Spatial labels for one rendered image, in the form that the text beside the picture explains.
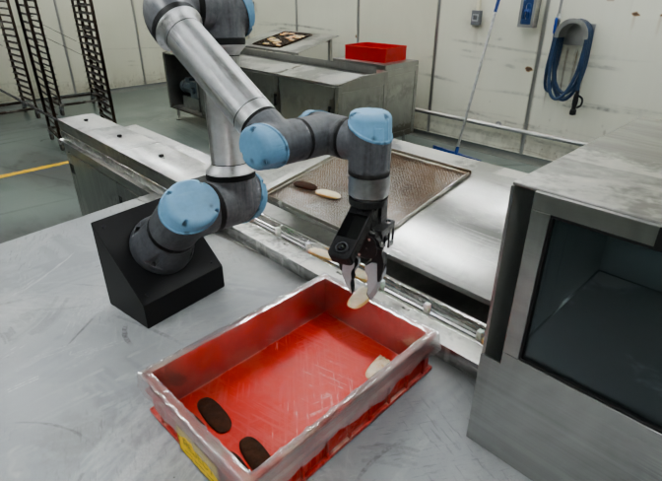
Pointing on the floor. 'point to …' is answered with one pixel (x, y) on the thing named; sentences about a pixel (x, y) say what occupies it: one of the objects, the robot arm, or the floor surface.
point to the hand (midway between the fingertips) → (360, 292)
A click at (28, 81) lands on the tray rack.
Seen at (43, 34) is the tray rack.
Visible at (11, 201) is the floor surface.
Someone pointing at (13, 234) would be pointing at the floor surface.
